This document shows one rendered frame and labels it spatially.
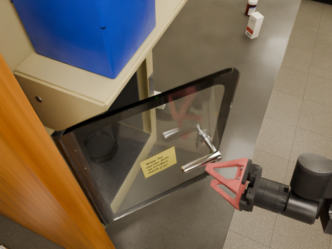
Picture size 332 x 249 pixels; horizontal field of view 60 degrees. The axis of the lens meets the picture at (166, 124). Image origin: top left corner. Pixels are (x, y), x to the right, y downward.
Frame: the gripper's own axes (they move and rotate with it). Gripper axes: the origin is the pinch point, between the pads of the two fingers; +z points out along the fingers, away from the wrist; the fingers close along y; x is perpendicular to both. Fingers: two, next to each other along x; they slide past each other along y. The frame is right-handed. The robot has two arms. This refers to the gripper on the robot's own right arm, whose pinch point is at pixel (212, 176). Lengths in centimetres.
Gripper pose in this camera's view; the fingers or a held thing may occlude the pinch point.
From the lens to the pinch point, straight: 61.5
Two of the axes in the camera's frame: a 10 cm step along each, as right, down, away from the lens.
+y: -2.3, -4.9, -8.4
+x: -3.9, 8.4, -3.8
